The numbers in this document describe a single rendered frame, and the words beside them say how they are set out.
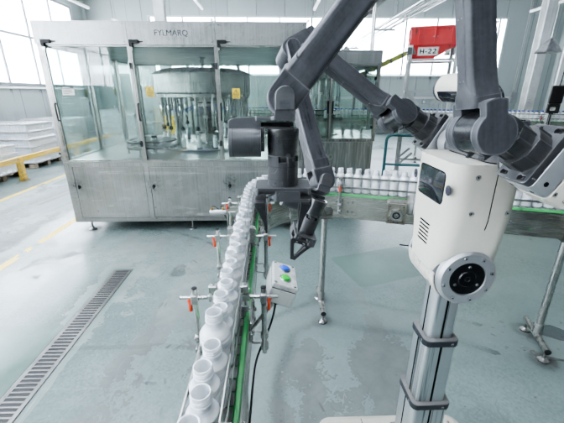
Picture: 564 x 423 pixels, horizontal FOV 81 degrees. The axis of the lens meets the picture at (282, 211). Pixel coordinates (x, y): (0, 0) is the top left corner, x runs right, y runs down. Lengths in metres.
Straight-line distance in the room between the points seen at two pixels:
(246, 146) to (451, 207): 0.55
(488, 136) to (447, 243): 0.35
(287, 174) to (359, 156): 5.52
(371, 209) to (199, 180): 2.38
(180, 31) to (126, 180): 1.78
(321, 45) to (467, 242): 0.62
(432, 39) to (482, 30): 6.64
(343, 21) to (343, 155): 5.45
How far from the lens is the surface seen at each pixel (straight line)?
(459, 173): 0.89
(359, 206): 2.35
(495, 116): 0.70
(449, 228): 0.94
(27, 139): 9.53
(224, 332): 0.79
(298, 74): 0.59
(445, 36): 7.39
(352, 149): 6.05
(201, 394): 0.70
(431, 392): 1.33
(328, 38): 0.62
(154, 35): 4.12
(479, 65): 0.72
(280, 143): 0.59
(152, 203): 4.36
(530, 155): 0.77
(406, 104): 1.11
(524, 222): 2.52
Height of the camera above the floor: 1.65
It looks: 20 degrees down
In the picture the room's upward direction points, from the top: straight up
